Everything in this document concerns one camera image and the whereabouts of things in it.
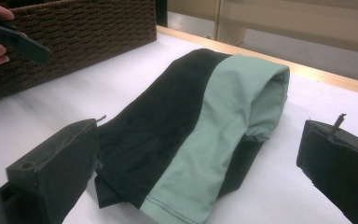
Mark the black and green garment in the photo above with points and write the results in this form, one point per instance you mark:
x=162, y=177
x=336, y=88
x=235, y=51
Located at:
x=155, y=124

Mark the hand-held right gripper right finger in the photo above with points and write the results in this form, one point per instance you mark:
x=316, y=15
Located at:
x=341, y=168

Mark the white table sheet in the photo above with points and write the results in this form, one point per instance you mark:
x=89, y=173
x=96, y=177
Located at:
x=292, y=202

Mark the brown woven basket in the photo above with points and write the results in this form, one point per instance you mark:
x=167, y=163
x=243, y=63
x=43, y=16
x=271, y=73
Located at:
x=90, y=37

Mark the light wooden shelf unit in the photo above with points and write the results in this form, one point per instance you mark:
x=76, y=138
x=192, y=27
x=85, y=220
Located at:
x=292, y=25

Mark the wooden table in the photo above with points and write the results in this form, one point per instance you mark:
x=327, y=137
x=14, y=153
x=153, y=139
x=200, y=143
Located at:
x=323, y=76

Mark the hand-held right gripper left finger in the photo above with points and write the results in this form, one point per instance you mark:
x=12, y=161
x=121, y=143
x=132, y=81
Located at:
x=56, y=174

